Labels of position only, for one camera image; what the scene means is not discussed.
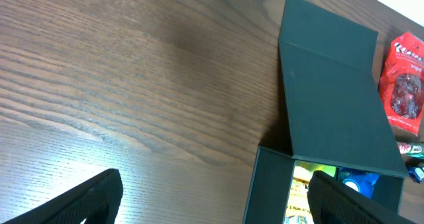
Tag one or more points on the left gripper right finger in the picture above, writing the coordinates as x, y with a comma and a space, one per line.
333, 202

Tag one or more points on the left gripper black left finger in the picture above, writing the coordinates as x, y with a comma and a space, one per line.
96, 200

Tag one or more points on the yellow candy bag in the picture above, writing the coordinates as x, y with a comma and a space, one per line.
297, 210

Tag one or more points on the blue Oreo cookie pack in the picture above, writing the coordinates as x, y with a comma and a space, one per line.
361, 181

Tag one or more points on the black cardboard box with lid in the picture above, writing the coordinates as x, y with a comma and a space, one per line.
332, 114

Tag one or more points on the dark blue chocolate bar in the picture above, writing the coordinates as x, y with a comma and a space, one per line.
416, 174

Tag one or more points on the red green KitKat Milo bar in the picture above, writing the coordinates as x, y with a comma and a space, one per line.
414, 150

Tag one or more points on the red Maltesers candy bag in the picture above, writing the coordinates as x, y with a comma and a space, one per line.
401, 83

